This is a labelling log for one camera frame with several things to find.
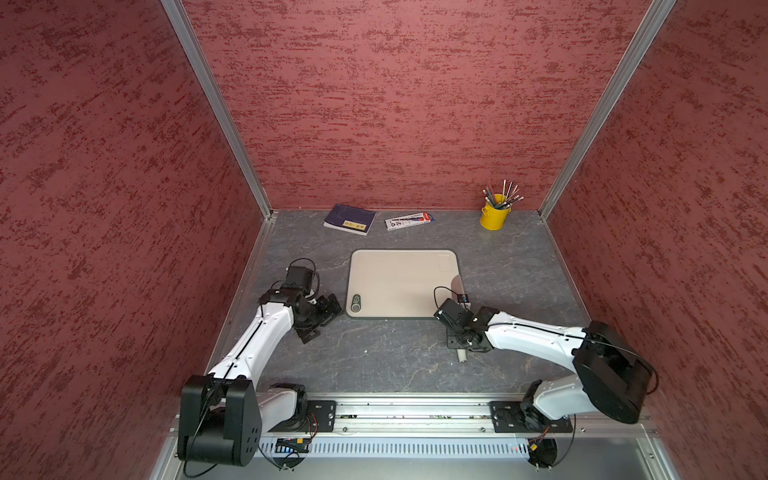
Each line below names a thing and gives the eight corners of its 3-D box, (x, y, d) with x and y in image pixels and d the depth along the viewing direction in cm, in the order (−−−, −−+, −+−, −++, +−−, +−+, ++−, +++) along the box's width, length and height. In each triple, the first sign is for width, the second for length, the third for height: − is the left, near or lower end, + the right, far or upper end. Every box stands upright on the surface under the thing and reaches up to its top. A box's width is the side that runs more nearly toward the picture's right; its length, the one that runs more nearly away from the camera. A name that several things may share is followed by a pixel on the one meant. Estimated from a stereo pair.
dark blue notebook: (324, 226, 118) (323, 223, 117) (336, 206, 126) (335, 203, 124) (367, 236, 115) (366, 233, 114) (376, 215, 123) (376, 211, 121)
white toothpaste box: (387, 231, 118) (387, 227, 116) (384, 224, 120) (384, 220, 118) (433, 221, 121) (434, 217, 119) (430, 214, 124) (431, 210, 122)
